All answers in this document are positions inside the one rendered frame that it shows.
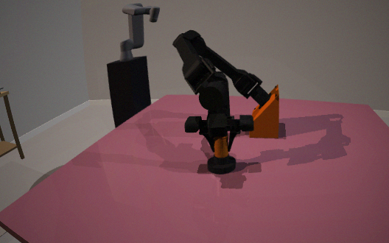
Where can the orange tapered knob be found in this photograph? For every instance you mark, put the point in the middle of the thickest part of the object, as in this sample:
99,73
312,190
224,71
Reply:
221,147

